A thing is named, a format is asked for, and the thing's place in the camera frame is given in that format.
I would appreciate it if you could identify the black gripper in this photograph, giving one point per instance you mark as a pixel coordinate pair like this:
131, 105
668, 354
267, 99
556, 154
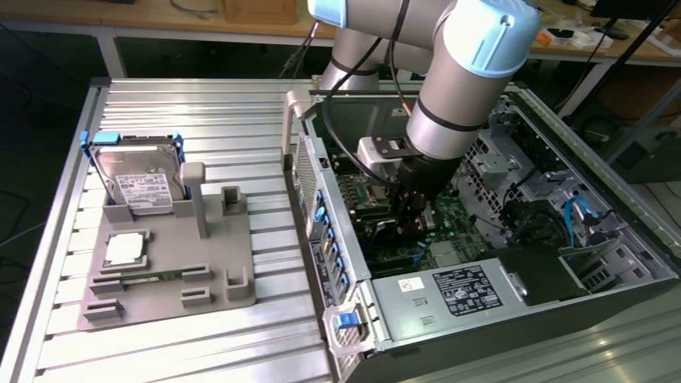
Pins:
428, 175

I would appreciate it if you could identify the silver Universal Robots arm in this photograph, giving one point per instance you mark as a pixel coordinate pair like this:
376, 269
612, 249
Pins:
457, 99

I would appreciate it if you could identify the blue expansion slot clip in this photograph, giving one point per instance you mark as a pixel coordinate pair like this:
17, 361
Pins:
320, 198
321, 214
329, 233

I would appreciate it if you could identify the green motherboard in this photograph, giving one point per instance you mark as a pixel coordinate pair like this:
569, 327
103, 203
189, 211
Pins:
455, 223

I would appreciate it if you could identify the silver disk bay cage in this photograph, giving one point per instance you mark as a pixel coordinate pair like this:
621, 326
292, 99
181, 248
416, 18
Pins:
500, 163

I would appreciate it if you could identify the black fan shroud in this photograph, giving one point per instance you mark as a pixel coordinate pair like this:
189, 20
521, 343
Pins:
537, 275

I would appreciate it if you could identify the grey power supply unit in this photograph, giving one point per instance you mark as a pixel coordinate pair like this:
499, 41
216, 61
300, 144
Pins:
425, 307

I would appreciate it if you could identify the blue case release latch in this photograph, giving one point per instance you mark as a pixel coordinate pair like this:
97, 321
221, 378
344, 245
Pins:
347, 320

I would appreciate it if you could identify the orange small object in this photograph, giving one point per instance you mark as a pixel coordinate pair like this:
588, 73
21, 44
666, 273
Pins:
544, 37

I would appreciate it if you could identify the cluttered wooden desk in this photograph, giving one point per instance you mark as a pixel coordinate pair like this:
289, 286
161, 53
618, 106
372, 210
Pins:
612, 52

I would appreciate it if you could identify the open PC case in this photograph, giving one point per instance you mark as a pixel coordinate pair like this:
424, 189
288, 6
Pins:
505, 353

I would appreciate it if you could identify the black slanted pole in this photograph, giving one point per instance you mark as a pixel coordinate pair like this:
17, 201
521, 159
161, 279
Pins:
633, 44

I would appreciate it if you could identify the hard disk in blue caddy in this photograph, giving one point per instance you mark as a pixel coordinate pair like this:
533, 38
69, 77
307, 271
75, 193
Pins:
139, 179

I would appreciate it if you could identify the black monitor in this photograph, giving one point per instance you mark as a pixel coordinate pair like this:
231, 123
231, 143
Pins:
633, 8

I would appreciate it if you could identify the green RAM stick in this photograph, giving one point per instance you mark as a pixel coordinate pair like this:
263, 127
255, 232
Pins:
155, 276

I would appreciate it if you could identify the grey parts rack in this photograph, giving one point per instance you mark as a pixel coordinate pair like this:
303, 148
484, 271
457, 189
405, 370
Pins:
160, 297

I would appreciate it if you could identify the silver CPU chip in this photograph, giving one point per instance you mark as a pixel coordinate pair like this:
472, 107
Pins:
124, 249

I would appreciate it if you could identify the wooden desk with white legs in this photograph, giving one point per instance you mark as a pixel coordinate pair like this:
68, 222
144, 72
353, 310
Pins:
133, 18

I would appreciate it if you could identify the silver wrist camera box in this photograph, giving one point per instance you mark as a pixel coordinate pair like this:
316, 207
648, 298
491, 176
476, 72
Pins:
379, 155

